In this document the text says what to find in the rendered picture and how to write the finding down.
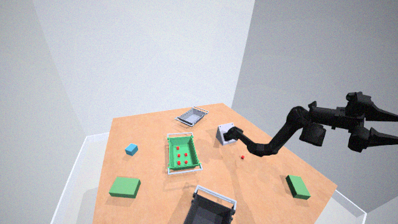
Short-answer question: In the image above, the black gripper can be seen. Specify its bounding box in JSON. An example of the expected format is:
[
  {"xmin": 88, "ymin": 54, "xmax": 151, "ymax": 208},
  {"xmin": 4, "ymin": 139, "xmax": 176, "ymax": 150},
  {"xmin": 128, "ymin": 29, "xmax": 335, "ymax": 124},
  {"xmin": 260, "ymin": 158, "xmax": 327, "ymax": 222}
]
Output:
[{"xmin": 328, "ymin": 102, "xmax": 398, "ymax": 153}]

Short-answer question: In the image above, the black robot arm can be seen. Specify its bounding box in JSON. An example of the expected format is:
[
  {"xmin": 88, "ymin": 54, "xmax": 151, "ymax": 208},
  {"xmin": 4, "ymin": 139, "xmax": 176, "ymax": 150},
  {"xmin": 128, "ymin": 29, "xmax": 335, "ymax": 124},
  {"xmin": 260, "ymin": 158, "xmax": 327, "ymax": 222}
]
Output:
[{"xmin": 223, "ymin": 91, "xmax": 373, "ymax": 157}]

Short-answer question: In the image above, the small blue block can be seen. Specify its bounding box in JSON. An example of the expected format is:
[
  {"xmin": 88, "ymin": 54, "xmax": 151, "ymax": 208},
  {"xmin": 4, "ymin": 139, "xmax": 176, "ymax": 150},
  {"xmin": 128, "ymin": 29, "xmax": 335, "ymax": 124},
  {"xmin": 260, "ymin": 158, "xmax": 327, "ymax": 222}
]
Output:
[{"xmin": 125, "ymin": 144, "xmax": 138, "ymax": 156}]

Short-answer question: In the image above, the green flat box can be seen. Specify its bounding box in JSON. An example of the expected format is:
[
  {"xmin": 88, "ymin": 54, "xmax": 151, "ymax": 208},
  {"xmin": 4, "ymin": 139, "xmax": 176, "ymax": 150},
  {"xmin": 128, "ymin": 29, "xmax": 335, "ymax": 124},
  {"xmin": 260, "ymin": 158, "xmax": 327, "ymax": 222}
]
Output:
[
  {"xmin": 285, "ymin": 175, "xmax": 311, "ymax": 200},
  {"xmin": 108, "ymin": 177, "xmax": 141, "ymax": 198}
]

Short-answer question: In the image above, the green plastic tray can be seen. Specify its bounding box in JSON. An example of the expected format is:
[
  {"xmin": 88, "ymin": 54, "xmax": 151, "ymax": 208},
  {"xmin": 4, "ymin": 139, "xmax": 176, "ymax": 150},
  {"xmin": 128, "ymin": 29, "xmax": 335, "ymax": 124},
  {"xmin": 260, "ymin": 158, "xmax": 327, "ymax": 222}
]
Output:
[{"xmin": 167, "ymin": 135, "xmax": 201, "ymax": 171}]

